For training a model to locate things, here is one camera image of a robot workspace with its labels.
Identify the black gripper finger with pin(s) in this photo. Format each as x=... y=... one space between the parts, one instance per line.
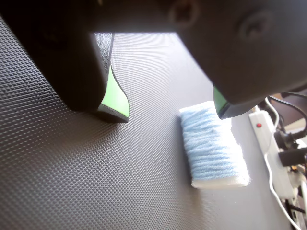
x=251 y=60
x=60 y=60

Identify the white cloth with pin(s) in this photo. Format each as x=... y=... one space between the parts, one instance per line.
x=211 y=148

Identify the black power adapter plug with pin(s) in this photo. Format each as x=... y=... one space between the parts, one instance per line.
x=292 y=157

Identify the white power strip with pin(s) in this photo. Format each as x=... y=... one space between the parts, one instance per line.
x=280 y=179

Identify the large dark grey mat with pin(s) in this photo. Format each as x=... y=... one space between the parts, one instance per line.
x=96 y=179

